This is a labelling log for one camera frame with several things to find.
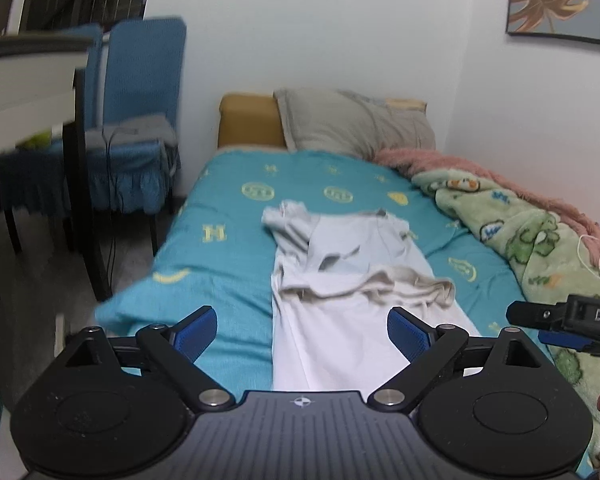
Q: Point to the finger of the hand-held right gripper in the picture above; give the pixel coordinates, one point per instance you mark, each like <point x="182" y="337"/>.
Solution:
<point x="535" y="314"/>
<point x="562" y="338"/>

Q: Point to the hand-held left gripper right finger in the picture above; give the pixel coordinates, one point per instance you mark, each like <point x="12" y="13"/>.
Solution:
<point x="410" y="332"/>

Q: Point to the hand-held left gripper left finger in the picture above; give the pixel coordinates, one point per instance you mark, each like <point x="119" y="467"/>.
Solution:
<point x="196" y="332"/>

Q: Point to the white shirt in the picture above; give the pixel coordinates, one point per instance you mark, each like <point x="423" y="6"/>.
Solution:
<point x="330" y="340"/>

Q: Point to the green printed blanket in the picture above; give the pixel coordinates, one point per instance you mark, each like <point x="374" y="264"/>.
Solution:
<point x="525" y="240"/>

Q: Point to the teal printed bed sheet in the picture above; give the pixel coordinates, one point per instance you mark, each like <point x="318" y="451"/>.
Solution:
<point x="220" y="260"/>

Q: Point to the pink fluffy blanket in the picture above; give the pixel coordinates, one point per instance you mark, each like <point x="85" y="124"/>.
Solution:
<point x="485" y="170"/>

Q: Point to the grey cloth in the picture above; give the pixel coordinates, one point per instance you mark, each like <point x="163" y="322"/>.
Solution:
<point x="140" y="130"/>

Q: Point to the yellow headboard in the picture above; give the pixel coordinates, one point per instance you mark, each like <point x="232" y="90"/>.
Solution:
<point x="247" y="122"/>

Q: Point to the grey pillow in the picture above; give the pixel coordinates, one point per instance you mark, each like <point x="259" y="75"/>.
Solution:
<point x="350" y="120"/>

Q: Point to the green ball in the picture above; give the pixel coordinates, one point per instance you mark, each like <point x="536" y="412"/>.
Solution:
<point x="37" y="141"/>

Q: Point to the blue covered chair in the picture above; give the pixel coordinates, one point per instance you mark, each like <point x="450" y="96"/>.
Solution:
<point x="145" y="70"/>
<point x="92" y="60"/>

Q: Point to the white table with black legs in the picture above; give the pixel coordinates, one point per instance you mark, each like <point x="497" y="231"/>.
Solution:
<point x="25" y="90"/>

